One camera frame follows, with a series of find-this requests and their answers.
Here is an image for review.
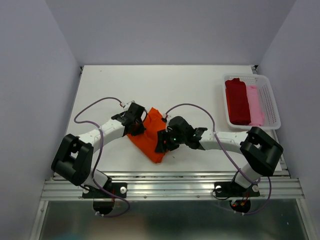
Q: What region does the pink rolled t-shirt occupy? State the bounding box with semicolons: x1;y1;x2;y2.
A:
246;85;265;127

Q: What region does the white plastic basket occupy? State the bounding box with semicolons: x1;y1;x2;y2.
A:
222;73;281;131

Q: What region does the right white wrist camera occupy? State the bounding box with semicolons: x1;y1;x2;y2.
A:
162;113;172;125

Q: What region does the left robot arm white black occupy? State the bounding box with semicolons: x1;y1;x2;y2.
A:
51;102;146;197

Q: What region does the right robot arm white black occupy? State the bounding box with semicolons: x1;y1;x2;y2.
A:
155;116;284;195

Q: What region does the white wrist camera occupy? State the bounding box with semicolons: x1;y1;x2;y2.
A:
162;113;172;125
119;100;135;109

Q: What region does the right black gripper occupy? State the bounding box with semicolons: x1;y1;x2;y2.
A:
154;128;186;154

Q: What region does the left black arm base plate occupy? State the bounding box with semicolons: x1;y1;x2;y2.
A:
81;182;128;199

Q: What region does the orange t-shirt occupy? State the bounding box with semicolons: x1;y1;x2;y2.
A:
127;107;166;164

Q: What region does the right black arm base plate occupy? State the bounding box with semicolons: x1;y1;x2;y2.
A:
212;181;260;199

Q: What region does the aluminium mounting rail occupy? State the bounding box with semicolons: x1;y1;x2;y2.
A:
40;171;305;201

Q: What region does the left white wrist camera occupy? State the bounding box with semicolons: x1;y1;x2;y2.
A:
119;100;135;109

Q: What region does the dark red rolled t-shirt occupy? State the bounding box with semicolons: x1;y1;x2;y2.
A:
225;78;251;126

